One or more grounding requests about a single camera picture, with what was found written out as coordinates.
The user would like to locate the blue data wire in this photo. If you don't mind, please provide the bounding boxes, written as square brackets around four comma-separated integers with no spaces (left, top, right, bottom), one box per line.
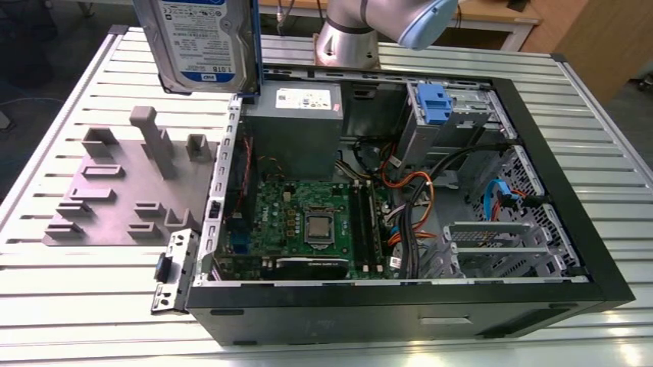
[482,178,513,223]

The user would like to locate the black cable bundle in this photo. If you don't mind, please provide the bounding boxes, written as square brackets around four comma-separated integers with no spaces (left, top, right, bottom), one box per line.
[397,144,511,279]

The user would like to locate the grey parts rack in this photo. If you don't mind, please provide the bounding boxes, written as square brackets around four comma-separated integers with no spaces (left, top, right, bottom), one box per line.
[39,106,222,248]

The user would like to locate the wooden desk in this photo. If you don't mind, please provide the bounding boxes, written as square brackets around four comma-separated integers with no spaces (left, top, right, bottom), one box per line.
[447,0,542,53]

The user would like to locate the black open PC case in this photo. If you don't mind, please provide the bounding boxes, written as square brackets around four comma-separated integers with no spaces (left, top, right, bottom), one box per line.
[184,59,637,337]

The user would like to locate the hard disk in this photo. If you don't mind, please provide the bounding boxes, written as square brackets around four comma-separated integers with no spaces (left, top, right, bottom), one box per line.
[132,0,266,97]

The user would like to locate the orange power wire bundle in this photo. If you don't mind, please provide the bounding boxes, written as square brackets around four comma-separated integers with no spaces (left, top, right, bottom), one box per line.
[379,143,439,249]

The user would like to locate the office chair base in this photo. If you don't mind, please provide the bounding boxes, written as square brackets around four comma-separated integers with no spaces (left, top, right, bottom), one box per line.
[629,57,653,91]

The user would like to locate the thin red wire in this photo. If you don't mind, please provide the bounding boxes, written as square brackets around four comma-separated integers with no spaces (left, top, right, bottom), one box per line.
[238,134,255,196]

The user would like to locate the silver disk bay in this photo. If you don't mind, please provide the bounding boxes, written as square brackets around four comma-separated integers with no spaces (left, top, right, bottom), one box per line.
[441,219,581,280]

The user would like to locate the black graphics card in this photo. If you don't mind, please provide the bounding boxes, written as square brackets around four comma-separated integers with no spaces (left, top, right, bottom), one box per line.
[259,255,352,282]

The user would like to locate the silver hinged slot latch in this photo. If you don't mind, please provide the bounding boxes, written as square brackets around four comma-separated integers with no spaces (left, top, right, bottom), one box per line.
[150,228,202,316]

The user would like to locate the green motherboard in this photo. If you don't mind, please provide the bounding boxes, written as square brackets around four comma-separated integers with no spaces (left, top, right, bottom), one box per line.
[216,179,407,282]

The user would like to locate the blue plastic drive latch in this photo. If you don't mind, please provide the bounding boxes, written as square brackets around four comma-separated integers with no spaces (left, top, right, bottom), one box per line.
[415,83,455,126]

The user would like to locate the orange wire with black plug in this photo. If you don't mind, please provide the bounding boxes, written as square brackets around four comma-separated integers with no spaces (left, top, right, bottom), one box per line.
[507,189,550,210]

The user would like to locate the black RAM slot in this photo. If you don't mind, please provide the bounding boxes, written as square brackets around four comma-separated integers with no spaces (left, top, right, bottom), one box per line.
[351,181,373,271]
[366,182,387,271]

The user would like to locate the black round knob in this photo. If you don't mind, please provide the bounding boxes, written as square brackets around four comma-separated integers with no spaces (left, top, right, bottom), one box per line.
[154,252,174,283]

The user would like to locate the wooden cabinet panel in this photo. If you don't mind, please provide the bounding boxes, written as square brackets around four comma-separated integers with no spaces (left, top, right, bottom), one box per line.
[525,0,653,104]

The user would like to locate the silver CPU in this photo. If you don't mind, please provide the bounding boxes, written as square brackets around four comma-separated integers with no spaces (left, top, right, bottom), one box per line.
[307,217,336,243]

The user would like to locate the silver optical drive bay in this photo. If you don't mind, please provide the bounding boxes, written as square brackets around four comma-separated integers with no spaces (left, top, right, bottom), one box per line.
[395,80,517,173]

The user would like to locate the grey power supply unit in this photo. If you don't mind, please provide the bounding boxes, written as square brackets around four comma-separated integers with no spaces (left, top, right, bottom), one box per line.
[242,79,343,183]

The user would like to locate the black CPU socket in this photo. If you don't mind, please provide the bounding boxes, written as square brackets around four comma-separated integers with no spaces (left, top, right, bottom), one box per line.
[300,205,342,252]

